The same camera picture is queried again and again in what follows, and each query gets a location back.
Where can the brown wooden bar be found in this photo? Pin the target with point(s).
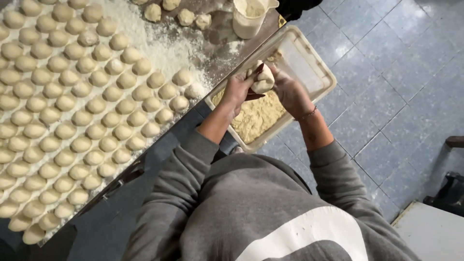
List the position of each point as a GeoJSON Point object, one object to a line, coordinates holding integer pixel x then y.
{"type": "Point", "coordinates": [455, 141]}

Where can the white board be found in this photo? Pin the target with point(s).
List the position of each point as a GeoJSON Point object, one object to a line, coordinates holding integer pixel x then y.
{"type": "Point", "coordinates": [431, 234]}

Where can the dough piece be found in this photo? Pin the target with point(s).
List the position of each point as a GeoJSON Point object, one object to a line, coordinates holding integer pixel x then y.
{"type": "Point", "coordinates": [263, 79]}

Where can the person's right fingers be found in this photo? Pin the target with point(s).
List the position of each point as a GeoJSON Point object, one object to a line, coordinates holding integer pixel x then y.
{"type": "Point", "coordinates": [277, 75]}

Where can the person's right hand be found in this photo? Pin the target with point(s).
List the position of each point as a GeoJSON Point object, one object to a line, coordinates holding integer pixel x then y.
{"type": "Point", "coordinates": [292, 96]}

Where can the white plastic flour jug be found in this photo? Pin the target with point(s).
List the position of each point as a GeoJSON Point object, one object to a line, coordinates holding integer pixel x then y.
{"type": "Point", "coordinates": [248, 21]}

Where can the person's left fingers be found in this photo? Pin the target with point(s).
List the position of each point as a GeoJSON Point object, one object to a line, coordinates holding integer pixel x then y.
{"type": "Point", "coordinates": [246, 81]}

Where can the white plastic tub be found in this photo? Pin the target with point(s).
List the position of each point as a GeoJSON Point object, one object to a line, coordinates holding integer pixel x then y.
{"type": "Point", "coordinates": [308, 69]}

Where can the black bag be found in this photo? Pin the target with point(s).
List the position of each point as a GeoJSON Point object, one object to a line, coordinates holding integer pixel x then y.
{"type": "Point", "coordinates": [447, 194]}

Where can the rows of dough balls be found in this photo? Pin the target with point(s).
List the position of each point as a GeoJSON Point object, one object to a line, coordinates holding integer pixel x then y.
{"type": "Point", "coordinates": [69, 108]}

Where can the grey sweatshirt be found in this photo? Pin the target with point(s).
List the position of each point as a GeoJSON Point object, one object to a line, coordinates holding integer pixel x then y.
{"type": "Point", "coordinates": [253, 210]}

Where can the floured loose dough ball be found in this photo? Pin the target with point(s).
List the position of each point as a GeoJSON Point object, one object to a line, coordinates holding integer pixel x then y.
{"type": "Point", "coordinates": [186, 17]}
{"type": "Point", "coordinates": [170, 3]}
{"type": "Point", "coordinates": [153, 12]}
{"type": "Point", "coordinates": [139, 1]}
{"type": "Point", "coordinates": [203, 21]}

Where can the loose flour heap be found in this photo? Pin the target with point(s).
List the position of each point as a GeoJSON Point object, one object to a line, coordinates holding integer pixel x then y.
{"type": "Point", "coordinates": [170, 54]}

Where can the black object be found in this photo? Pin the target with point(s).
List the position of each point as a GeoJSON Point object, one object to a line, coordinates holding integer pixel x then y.
{"type": "Point", "coordinates": [299, 7]}

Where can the yellow crumbly filling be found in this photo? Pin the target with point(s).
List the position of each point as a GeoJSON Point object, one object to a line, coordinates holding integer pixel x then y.
{"type": "Point", "coordinates": [255, 118]}

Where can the person's left hand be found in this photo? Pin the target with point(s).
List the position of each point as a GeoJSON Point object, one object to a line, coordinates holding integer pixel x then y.
{"type": "Point", "coordinates": [235, 92]}

